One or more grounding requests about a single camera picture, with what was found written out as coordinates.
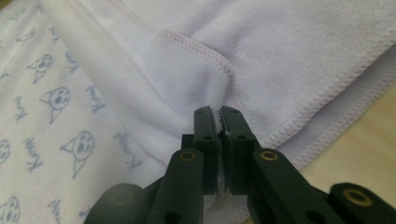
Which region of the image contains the white towel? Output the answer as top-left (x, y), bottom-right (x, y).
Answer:
top-left (0, 0), bottom-right (396, 224)

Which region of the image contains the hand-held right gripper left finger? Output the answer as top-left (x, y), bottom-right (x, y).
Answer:
top-left (181, 105), bottom-right (220, 196)

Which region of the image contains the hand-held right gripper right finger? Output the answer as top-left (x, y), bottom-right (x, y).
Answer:
top-left (219, 105), bottom-right (262, 196)

